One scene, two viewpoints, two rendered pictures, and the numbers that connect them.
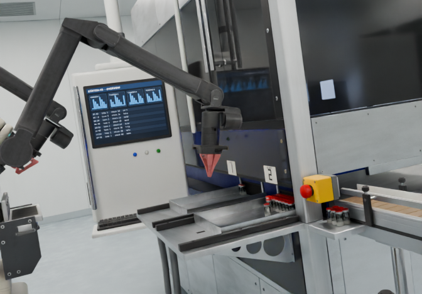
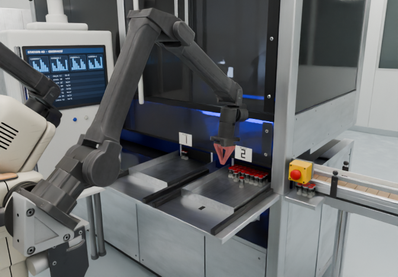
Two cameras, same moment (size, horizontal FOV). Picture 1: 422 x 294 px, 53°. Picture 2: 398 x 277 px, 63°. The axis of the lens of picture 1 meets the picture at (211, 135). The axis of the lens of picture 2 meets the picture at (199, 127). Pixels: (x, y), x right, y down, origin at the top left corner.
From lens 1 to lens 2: 79 cm
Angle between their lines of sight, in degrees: 31
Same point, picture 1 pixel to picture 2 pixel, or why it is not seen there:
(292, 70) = (292, 77)
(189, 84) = (225, 84)
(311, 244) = (282, 209)
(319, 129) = (297, 123)
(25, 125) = (110, 136)
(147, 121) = (87, 87)
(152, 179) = not seen: hidden behind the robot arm
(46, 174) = not seen: outside the picture
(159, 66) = (209, 66)
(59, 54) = (141, 51)
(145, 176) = not seen: hidden behind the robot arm
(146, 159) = (85, 123)
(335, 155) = (300, 142)
